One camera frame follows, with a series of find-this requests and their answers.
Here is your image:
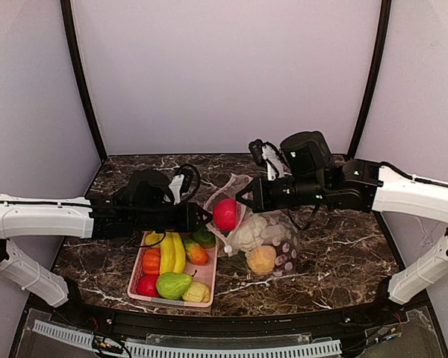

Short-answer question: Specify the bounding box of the red toy apple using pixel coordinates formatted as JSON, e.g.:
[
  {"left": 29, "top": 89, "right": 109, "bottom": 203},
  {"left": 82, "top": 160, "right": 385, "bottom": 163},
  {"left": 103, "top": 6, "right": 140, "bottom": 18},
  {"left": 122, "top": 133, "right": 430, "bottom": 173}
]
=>
[{"left": 213, "top": 198, "right": 237, "bottom": 231}]

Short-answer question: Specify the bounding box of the white toy cauliflower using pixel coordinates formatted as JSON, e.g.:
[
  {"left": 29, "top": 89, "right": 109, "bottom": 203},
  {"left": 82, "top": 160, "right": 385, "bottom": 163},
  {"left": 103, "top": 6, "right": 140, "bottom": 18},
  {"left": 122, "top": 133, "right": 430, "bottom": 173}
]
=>
[{"left": 231, "top": 215, "right": 272, "bottom": 252}]

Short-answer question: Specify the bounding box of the clear dotted zip top bag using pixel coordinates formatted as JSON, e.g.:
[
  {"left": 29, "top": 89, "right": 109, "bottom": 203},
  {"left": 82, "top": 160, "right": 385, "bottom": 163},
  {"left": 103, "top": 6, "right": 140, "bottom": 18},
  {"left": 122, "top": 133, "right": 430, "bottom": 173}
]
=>
[{"left": 204, "top": 173, "right": 302, "bottom": 277}]

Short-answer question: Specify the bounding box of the yellow toy banana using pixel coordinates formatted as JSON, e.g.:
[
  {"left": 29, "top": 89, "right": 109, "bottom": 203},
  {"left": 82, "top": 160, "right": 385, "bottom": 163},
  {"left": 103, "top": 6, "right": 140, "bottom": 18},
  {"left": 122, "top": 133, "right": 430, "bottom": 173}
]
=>
[{"left": 160, "top": 233, "right": 186, "bottom": 274}]

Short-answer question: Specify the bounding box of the dark red toy fruit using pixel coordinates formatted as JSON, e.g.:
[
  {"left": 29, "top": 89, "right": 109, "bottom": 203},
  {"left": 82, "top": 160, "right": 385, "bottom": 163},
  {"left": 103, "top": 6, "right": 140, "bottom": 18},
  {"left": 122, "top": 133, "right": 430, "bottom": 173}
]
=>
[{"left": 272, "top": 228, "right": 299, "bottom": 271}]

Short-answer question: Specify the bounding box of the yellow toy cauliflower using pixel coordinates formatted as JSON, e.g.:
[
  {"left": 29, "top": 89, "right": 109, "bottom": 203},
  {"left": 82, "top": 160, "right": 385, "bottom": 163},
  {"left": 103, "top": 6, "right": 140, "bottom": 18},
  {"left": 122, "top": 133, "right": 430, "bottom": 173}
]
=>
[{"left": 246, "top": 245, "right": 276, "bottom": 275}]

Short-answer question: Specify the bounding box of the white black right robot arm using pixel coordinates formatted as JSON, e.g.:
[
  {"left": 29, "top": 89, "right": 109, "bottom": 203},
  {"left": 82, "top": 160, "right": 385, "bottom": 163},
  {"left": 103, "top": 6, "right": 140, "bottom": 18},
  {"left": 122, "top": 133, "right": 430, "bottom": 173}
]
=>
[{"left": 235, "top": 131, "right": 448, "bottom": 305}]

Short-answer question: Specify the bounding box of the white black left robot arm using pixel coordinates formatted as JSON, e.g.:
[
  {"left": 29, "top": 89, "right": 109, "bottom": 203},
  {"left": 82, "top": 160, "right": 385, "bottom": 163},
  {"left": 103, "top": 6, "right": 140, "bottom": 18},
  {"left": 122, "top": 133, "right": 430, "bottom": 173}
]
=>
[{"left": 0, "top": 166, "right": 212, "bottom": 308}]

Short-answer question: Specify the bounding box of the green toy round fruit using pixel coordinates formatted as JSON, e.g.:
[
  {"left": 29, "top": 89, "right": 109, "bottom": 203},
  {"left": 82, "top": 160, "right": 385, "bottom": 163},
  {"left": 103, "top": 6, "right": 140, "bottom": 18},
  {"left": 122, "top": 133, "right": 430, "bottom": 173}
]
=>
[{"left": 192, "top": 227, "right": 216, "bottom": 249}]

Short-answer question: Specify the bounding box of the green orange toy mango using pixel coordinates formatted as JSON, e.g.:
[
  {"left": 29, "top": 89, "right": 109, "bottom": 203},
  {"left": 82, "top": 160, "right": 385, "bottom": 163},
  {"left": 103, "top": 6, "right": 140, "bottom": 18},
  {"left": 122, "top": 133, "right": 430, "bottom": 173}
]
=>
[{"left": 181, "top": 236, "right": 208, "bottom": 266}]

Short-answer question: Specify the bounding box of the yellow toy pepper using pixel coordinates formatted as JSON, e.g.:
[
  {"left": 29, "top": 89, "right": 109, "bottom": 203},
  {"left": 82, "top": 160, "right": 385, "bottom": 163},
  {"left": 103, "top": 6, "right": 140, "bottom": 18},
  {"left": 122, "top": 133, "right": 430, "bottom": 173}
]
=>
[{"left": 144, "top": 231, "right": 164, "bottom": 248}]

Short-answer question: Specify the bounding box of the pink plastic basket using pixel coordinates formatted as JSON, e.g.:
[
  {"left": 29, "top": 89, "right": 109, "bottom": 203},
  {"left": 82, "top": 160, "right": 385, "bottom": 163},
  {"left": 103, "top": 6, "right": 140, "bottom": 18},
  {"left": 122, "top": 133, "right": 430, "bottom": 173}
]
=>
[{"left": 127, "top": 246, "right": 217, "bottom": 312}]

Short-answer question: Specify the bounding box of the orange toy pumpkin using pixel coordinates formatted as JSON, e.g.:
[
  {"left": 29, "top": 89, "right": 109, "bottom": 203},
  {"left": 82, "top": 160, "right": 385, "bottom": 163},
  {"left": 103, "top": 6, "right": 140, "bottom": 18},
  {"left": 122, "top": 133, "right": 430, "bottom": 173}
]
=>
[{"left": 142, "top": 248, "right": 161, "bottom": 275}]

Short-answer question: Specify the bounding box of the pale yellow toy fruit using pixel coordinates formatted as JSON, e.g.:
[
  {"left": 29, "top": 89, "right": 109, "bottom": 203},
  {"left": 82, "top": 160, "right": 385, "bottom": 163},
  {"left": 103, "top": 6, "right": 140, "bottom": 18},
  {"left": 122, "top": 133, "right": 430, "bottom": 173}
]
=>
[{"left": 182, "top": 282, "right": 211, "bottom": 303}]

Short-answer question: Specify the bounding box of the red toy tomato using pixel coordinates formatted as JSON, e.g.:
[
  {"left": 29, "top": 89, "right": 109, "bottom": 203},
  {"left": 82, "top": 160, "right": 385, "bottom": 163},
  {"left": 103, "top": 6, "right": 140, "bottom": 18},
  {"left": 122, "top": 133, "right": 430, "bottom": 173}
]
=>
[{"left": 137, "top": 274, "right": 160, "bottom": 298}]

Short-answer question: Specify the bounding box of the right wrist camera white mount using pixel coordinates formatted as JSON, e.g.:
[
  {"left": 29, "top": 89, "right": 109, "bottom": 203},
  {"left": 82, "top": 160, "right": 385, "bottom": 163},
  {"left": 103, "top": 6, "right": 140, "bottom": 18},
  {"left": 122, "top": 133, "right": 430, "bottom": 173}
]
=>
[{"left": 248, "top": 139, "right": 285, "bottom": 181}]

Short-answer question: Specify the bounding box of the white slotted cable duct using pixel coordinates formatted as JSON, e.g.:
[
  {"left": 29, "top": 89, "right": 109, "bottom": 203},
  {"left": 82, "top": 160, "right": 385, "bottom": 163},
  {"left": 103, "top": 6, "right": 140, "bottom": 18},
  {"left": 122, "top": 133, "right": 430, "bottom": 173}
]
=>
[{"left": 32, "top": 320, "right": 342, "bottom": 357}]

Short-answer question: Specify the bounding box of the black front table rail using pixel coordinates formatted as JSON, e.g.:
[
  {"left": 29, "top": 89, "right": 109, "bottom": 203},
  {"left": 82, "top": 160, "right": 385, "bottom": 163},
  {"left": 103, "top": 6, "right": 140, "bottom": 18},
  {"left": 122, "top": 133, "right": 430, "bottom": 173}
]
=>
[{"left": 53, "top": 291, "right": 402, "bottom": 349}]

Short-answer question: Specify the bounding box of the black right frame post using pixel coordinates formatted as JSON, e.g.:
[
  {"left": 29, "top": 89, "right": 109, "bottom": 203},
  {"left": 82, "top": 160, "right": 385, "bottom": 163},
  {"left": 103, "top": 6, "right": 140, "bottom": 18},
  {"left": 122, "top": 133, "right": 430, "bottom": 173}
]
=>
[{"left": 346, "top": 0, "right": 392, "bottom": 159}]

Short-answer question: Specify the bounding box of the black frame post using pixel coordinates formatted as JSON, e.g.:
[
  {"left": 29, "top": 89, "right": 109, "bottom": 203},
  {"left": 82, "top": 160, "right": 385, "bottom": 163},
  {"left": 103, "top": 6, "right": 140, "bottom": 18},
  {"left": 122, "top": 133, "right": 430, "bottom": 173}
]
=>
[
  {"left": 60, "top": 0, "right": 108, "bottom": 163},
  {"left": 346, "top": 0, "right": 392, "bottom": 159}
]

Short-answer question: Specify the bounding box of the black left frame post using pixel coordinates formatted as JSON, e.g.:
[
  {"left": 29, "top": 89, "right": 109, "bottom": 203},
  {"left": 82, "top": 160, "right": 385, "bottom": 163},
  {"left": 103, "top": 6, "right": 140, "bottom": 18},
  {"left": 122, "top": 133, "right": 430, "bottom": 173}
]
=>
[{"left": 60, "top": 0, "right": 108, "bottom": 163}]

